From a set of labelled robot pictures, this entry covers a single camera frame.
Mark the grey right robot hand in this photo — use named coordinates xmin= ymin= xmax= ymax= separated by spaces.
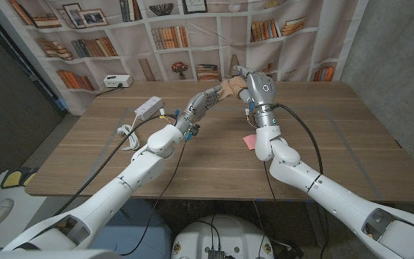
xmin=234 ymin=65 xmax=276 ymax=109

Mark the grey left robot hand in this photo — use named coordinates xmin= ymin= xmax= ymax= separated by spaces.
xmin=175 ymin=84 xmax=224 ymax=133

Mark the tan adhesive wrap roll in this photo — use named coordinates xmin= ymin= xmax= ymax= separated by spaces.
xmin=218 ymin=76 xmax=248 ymax=101

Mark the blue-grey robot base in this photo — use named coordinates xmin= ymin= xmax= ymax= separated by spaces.
xmin=90 ymin=199 xmax=174 ymax=259

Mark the pink sticky note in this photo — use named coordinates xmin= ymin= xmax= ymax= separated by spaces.
xmin=242 ymin=134 xmax=258 ymax=151

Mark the white power strip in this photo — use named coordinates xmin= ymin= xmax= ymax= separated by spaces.
xmin=134 ymin=95 xmax=164 ymax=122

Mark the printed bookshelf backdrop cloth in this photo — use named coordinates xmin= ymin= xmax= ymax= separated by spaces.
xmin=0 ymin=0 xmax=369 ymax=116

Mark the white socket box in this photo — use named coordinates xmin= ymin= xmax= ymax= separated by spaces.
xmin=103 ymin=74 xmax=134 ymax=88

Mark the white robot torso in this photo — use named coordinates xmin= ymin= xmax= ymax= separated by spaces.
xmin=170 ymin=214 xmax=275 ymax=259

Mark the grey table leg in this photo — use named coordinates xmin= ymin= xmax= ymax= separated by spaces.
xmin=303 ymin=201 xmax=328 ymax=248

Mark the white floor platform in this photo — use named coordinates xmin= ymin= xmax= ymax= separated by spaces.
xmin=0 ymin=171 xmax=50 ymax=249

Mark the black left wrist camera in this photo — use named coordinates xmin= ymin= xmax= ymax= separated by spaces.
xmin=183 ymin=123 xmax=201 ymax=142

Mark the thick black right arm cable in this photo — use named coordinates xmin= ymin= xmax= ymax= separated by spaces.
xmin=271 ymin=103 xmax=325 ymax=176

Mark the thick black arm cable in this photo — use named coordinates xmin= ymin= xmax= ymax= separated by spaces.
xmin=54 ymin=114 xmax=179 ymax=217
xmin=271 ymin=103 xmax=325 ymax=176

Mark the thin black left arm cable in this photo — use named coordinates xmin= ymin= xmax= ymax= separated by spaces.
xmin=119 ymin=140 xmax=188 ymax=257

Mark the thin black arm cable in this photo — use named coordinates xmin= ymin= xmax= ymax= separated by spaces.
xmin=119 ymin=140 xmax=188 ymax=257
xmin=262 ymin=160 xmax=277 ymax=202

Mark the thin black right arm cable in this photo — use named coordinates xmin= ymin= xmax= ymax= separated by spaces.
xmin=262 ymin=160 xmax=277 ymax=202

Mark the black socket box cable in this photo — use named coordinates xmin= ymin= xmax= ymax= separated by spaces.
xmin=95 ymin=84 xmax=124 ymax=97

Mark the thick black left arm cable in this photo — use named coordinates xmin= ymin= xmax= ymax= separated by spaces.
xmin=54 ymin=114 xmax=179 ymax=217

